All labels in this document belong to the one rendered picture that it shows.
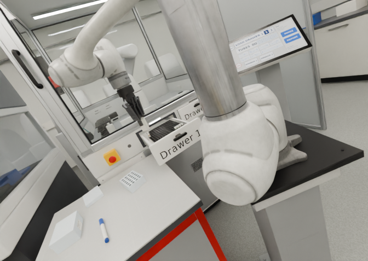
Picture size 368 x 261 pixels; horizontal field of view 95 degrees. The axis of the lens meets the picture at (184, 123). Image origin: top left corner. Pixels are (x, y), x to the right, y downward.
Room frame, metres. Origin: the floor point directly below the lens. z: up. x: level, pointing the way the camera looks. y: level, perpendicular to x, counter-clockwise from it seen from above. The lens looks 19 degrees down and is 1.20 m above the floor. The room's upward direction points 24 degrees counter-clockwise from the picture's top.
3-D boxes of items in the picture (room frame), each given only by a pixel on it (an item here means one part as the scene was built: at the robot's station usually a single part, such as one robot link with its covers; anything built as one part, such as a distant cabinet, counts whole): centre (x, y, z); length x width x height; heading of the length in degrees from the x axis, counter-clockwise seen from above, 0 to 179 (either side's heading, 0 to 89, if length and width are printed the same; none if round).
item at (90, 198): (0.80, 0.60, 0.77); 0.13 x 0.09 x 0.02; 33
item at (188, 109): (1.18, -0.13, 0.87); 0.29 x 0.02 x 0.11; 110
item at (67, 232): (0.58, 0.61, 0.79); 0.13 x 0.09 x 0.05; 21
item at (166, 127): (0.95, 0.12, 0.87); 0.22 x 0.18 x 0.06; 20
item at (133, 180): (0.76, 0.36, 0.78); 0.12 x 0.08 x 0.04; 36
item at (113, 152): (0.94, 0.47, 0.88); 0.07 x 0.05 x 0.07; 110
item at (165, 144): (0.77, 0.05, 0.87); 0.29 x 0.02 x 0.11; 110
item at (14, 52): (0.90, 0.56, 1.45); 0.05 x 0.03 x 0.19; 20
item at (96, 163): (1.54, 0.29, 0.87); 1.02 x 0.95 x 0.14; 110
